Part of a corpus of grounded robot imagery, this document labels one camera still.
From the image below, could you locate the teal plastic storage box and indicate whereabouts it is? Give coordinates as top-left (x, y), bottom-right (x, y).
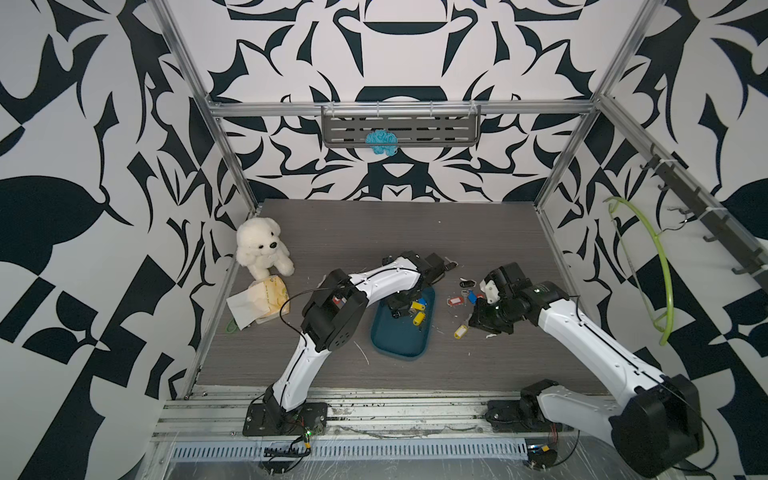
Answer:
top-left (370, 287), bottom-right (435, 361)

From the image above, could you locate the yellow white tag key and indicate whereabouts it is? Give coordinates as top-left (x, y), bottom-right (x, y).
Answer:
top-left (453, 324), bottom-right (470, 340)

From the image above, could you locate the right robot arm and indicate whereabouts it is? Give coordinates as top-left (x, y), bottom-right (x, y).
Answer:
top-left (469, 263), bottom-right (705, 478)

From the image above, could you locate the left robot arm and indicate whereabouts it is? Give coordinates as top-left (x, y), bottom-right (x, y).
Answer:
top-left (263, 251), bottom-right (450, 418)

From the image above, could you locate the pile of keys in box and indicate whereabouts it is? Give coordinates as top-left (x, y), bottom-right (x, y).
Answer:
top-left (392, 298), bottom-right (428, 331)

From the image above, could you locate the tissue packet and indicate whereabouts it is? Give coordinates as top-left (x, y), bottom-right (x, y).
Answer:
top-left (247, 275), bottom-right (290, 324)

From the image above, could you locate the white tissue sheet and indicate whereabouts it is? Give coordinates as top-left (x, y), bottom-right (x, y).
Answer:
top-left (227, 290), bottom-right (267, 330)

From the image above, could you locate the white teddy bear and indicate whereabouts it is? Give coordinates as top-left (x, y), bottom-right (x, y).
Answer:
top-left (235, 217), bottom-right (295, 282)

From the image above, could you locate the green hoop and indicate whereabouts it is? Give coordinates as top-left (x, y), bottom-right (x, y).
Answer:
top-left (604, 196), bottom-right (676, 347)

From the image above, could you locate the teal scrunchie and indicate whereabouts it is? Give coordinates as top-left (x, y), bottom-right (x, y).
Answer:
top-left (365, 130), bottom-right (399, 157)

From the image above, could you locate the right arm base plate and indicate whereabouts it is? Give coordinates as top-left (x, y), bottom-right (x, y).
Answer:
top-left (483, 396), bottom-right (560, 433)

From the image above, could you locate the grey wall shelf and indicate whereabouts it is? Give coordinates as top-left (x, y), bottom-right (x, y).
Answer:
top-left (320, 104), bottom-right (481, 148)

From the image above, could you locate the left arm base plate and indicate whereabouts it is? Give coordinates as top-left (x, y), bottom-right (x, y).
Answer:
top-left (242, 402), bottom-right (329, 437)

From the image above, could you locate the black hook rail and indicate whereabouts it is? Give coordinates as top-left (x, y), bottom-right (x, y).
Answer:
top-left (640, 144), bottom-right (767, 290)

